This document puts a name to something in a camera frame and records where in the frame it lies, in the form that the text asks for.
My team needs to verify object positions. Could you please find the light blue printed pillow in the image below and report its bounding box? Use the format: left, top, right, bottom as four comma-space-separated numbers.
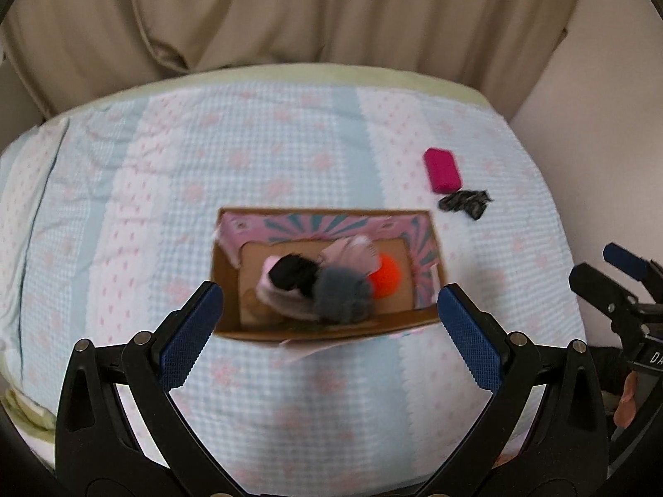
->
0, 118, 71, 359

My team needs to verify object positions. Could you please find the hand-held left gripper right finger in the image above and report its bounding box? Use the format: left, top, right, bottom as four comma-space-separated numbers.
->
419, 284, 610, 497

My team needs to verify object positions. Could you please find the magenta sponge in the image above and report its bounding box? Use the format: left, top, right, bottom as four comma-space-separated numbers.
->
423, 147, 462, 194

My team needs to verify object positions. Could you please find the cardboard box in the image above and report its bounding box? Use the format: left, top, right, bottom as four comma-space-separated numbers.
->
211, 206, 448, 349

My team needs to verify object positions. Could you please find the grey knit sock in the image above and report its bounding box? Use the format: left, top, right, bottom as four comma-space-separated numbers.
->
310, 264, 375, 323

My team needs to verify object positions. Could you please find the dark patterned scrunchie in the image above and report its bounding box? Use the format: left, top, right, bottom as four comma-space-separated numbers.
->
438, 188, 493, 221

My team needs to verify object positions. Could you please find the black scrunchie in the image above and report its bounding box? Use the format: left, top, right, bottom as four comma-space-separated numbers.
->
268, 253, 320, 292

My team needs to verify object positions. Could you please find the light blue printed blanket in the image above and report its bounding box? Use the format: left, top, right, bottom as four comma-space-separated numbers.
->
0, 79, 588, 497

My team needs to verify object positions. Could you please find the beige curtain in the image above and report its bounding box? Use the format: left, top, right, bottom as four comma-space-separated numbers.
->
0, 0, 591, 120

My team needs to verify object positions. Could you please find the green striped cloth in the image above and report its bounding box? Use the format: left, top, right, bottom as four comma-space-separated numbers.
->
0, 386, 57, 433

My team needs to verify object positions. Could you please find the grey upholstered headboard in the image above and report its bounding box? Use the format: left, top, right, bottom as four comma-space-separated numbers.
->
0, 54, 45, 153

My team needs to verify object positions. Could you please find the orange plush ball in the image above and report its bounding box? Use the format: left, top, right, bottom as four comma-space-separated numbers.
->
369, 253, 404, 300

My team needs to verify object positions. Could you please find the pale pink sock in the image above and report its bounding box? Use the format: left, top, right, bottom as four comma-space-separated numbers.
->
318, 235, 382, 278

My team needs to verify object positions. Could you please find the green bed sheet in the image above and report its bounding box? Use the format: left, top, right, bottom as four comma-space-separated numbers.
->
150, 62, 493, 111

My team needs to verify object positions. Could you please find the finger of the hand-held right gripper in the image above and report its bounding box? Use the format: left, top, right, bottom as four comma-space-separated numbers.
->
603, 241, 663, 284
568, 262, 641, 323

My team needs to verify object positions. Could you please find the light pink sponge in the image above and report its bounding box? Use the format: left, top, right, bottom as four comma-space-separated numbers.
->
256, 257, 318, 318

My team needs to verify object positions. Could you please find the dark cloth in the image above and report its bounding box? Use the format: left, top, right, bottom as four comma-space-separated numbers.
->
589, 344, 631, 395

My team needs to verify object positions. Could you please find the person's right hand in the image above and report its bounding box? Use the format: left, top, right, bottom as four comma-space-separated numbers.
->
613, 369, 641, 428

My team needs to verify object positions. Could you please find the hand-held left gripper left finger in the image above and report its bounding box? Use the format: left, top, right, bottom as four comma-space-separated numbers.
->
54, 280, 244, 497

